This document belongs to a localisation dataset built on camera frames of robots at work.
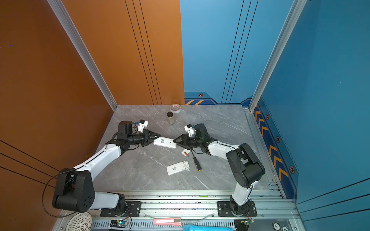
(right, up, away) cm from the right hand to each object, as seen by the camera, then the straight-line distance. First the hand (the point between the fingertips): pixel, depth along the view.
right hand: (174, 143), depth 84 cm
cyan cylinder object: (+13, -39, -15) cm, 43 cm away
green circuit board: (-25, -38, -14) cm, 47 cm away
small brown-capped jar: (-5, +15, +19) cm, 25 cm away
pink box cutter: (+1, -36, -15) cm, 39 cm away
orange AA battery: (+6, -9, +9) cm, 14 cm away
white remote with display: (-6, +2, -4) cm, 7 cm away
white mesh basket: (-44, -36, -15) cm, 59 cm away
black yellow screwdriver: (+14, -13, +3) cm, 19 cm away
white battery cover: (+6, -6, +9) cm, 13 cm away
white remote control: (+2, -15, +3) cm, 16 cm away
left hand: (-8, +5, -3) cm, 10 cm away
